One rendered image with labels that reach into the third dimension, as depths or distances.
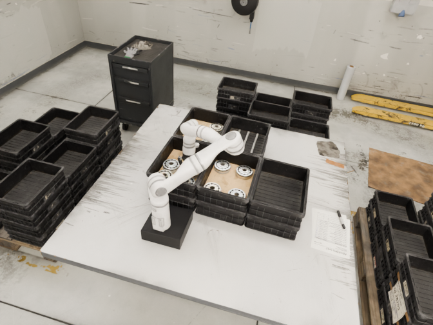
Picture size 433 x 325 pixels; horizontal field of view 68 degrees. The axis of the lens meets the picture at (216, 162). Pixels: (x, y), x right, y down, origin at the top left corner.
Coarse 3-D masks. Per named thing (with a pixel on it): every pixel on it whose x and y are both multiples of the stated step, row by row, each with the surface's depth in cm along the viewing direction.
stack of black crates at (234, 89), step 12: (228, 84) 364; (240, 84) 360; (252, 84) 357; (216, 96) 345; (228, 96) 342; (240, 96) 338; (252, 96) 334; (216, 108) 355; (228, 108) 350; (240, 108) 348
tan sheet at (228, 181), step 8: (216, 160) 209; (232, 168) 204; (216, 176) 197; (224, 176) 198; (232, 176) 198; (224, 184) 192; (232, 184) 193; (240, 184) 193; (248, 184) 194; (224, 192) 187
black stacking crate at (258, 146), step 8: (232, 120) 235; (240, 120) 233; (232, 128) 239; (240, 128) 238; (248, 128) 236; (256, 128) 234; (264, 128) 232; (248, 136) 233; (264, 136) 235; (248, 144) 225; (256, 144) 226; (256, 152) 219
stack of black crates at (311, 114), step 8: (296, 96) 351; (304, 96) 349; (312, 96) 347; (320, 96) 345; (328, 96) 343; (296, 104) 327; (304, 104) 325; (312, 104) 348; (320, 104) 350; (328, 104) 347; (296, 112) 333; (304, 112) 331; (312, 112) 328; (320, 112) 327; (328, 112) 324; (312, 120) 334; (320, 120) 332; (328, 120) 329
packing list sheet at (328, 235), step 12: (312, 216) 196; (324, 216) 197; (336, 216) 197; (312, 228) 188; (324, 228) 189; (336, 228) 190; (348, 228) 191; (312, 240) 182; (324, 240) 183; (336, 240) 183; (348, 240) 184; (336, 252) 177; (348, 252) 177
